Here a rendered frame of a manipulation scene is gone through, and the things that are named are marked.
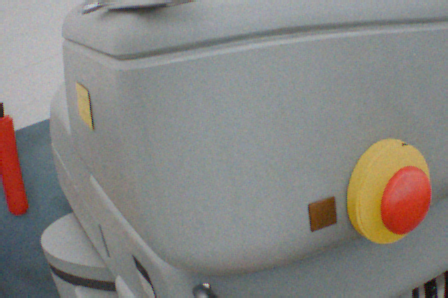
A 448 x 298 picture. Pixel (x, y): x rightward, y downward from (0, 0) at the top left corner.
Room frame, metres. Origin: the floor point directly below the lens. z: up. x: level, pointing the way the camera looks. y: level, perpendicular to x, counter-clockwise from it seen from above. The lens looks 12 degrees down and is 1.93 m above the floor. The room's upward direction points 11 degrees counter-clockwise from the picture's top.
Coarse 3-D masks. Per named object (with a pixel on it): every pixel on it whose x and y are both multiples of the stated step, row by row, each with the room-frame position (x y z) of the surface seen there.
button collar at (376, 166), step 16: (384, 144) 0.58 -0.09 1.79; (400, 144) 0.58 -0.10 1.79; (368, 160) 0.57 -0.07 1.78; (384, 160) 0.57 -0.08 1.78; (400, 160) 0.57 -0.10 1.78; (416, 160) 0.58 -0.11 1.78; (352, 176) 0.58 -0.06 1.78; (368, 176) 0.57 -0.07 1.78; (384, 176) 0.57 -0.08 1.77; (352, 192) 0.58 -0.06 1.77; (368, 192) 0.57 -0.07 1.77; (352, 208) 0.57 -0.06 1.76; (368, 208) 0.57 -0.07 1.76; (352, 224) 0.58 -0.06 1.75; (368, 224) 0.57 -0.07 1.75; (384, 240) 0.57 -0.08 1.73
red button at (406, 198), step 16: (400, 176) 0.55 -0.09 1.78; (416, 176) 0.55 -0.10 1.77; (384, 192) 0.55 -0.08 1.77; (400, 192) 0.54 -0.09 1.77; (416, 192) 0.55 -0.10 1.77; (384, 208) 0.55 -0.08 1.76; (400, 208) 0.54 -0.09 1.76; (416, 208) 0.55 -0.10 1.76; (384, 224) 0.55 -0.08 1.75; (400, 224) 0.54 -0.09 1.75; (416, 224) 0.55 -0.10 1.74
